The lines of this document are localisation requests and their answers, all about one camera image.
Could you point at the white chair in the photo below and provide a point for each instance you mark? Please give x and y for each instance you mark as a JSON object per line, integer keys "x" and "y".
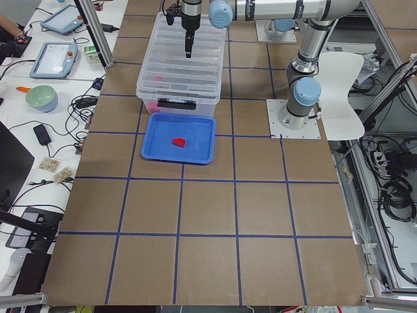
{"x": 337, "y": 73}

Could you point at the snack bag one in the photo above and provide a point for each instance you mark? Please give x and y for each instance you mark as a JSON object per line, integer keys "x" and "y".
{"x": 49, "y": 164}

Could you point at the red block picked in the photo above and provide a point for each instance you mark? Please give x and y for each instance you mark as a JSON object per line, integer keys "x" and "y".
{"x": 179, "y": 142}

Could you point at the silver robot arm viewer right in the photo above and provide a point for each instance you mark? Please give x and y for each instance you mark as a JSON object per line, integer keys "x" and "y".
{"x": 304, "y": 89}

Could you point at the snack bag two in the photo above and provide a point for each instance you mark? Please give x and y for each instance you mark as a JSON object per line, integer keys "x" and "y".
{"x": 63, "y": 175}

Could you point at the clear plastic box lid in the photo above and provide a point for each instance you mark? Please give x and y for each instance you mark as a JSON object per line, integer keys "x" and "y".
{"x": 165, "y": 57}

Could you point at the black power adapter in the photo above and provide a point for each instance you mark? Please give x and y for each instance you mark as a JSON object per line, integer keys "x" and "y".
{"x": 42, "y": 135}

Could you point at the teach pendant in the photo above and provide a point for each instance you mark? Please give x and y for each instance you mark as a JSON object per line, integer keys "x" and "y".
{"x": 55, "y": 60}
{"x": 64, "y": 21}

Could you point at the green bowl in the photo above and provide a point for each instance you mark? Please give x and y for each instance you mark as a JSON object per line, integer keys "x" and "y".
{"x": 42, "y": 98}

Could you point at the green white carton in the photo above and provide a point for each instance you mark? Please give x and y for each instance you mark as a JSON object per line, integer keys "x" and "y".
{"x": 91, "y": 55}

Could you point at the black gripper viewer right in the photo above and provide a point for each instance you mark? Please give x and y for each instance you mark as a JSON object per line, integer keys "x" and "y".
{"x": 190, "y": 20}

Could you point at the clear plastic storage box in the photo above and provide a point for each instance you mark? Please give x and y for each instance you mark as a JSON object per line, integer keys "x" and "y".
{"x": 157, "y": 100}

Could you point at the aluminium frame post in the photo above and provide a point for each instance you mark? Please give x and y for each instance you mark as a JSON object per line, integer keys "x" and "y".
{"x": 96, "y": 32}

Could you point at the metal base plate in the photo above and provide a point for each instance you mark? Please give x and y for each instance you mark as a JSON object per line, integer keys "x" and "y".
{"x": 283, "y": 125}

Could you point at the teach pendant near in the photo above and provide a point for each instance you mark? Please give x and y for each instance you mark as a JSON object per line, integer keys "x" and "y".
{"x": 55, "y": 60}

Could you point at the teach pendant far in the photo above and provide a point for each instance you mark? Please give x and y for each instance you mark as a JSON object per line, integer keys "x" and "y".
{"x": 64, "y": 21}

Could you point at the blue plastic tray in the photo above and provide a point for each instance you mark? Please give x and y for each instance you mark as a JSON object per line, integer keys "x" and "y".
{"x": 199, "y": 132}

